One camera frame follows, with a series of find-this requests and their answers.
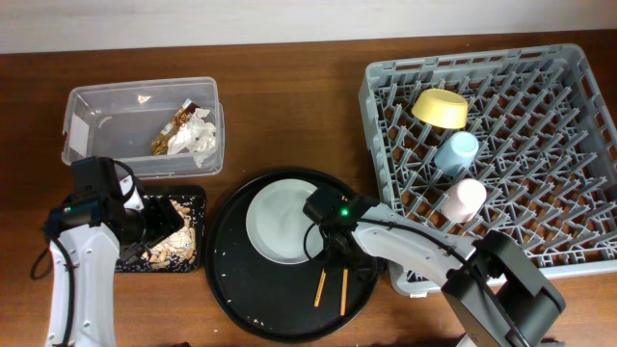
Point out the grey round plate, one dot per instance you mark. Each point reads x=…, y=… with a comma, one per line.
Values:
x=276, y=224

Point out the blue plastic cup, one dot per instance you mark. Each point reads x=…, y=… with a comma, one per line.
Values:
x=456, y=153

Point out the clear plastic waste bin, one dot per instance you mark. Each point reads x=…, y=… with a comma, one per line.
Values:
x=121, y=120

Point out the yellow bowl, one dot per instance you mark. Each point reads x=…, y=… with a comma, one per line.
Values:
x=441, y=108

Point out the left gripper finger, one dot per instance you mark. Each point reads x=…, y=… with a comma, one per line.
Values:
x=130, y=253
x=162, y=219

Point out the brown snack wrapper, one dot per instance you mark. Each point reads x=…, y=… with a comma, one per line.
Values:
x=159, y=145

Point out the black rectangular tray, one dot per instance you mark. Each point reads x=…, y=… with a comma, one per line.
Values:
x=168, y=191

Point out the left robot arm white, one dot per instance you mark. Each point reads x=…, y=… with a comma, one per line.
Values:
x=107, y=219

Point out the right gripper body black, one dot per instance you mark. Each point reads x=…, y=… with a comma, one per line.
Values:
x=352, y=260

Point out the pink plastic cup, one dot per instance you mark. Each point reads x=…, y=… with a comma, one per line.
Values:
x=464, y=200

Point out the food scraps and shells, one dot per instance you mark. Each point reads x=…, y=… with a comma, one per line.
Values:
x=178, y=253

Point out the grey dishwasher rack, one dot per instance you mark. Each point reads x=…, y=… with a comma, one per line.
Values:
x=547, y=150

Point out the round black serving tray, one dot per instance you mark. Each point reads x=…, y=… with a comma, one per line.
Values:
x=270, y=300

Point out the wooden chopstick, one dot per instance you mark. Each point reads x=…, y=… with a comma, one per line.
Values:
x=320, y=288
x=344, y=291

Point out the white napkin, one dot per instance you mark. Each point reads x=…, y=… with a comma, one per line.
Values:
x=196, y=135

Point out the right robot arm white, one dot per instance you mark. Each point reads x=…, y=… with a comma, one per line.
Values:
x=499, y=296

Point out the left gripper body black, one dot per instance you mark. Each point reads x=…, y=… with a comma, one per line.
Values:
x=136, y=233

